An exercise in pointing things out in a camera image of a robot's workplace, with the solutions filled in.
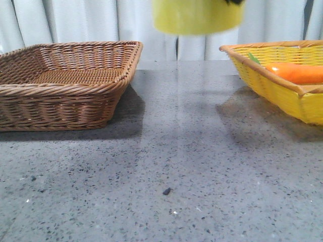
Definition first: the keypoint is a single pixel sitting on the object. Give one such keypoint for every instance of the yellow tape roll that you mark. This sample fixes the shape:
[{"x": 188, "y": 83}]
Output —
[{"x": 195, "y": 17}]

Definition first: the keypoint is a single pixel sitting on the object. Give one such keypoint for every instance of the yellow wicker basket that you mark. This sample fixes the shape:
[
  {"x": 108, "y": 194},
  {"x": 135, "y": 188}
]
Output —
[{"x": 303, "y": 102}]

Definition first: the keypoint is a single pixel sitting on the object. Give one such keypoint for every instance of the white curtain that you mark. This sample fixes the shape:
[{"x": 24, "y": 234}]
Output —
[{"x": 25, "y": 23}]

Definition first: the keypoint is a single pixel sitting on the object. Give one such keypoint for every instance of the brown wicker basket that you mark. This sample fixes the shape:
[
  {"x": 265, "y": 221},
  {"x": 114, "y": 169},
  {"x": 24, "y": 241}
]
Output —
[{"x": 65, "y": 86}]

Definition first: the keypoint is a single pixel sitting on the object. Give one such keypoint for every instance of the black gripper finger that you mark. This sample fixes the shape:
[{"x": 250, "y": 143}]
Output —
[{"x": 235, "y": 2}]

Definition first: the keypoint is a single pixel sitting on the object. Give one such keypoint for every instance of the orange toy carrot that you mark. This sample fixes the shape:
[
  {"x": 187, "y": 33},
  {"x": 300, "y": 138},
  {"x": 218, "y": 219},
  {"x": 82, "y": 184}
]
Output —
[{"x": 287, "y": 72}]

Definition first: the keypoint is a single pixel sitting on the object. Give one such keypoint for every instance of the small black debris piece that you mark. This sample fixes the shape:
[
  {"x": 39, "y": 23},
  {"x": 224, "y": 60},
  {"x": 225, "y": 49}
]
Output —
[{"x": 167, "y": 191}]

